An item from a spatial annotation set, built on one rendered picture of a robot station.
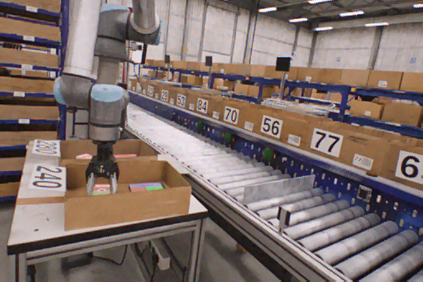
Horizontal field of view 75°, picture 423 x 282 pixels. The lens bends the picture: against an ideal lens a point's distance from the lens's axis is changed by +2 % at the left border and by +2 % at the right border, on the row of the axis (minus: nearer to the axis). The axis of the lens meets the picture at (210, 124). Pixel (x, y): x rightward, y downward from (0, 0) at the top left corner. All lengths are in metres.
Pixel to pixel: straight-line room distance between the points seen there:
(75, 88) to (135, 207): 0.44
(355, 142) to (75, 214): 1.18
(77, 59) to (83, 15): 0.15
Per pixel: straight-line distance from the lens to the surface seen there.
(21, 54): 2.45
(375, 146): 1.41
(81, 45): 1.04
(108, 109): 0.88
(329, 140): 1.50
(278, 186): 1.27
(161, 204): 0.94
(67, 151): 1.45
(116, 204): 0.90
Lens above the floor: 1.22
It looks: 10 degrees down
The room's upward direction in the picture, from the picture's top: 7 degrees clockwise
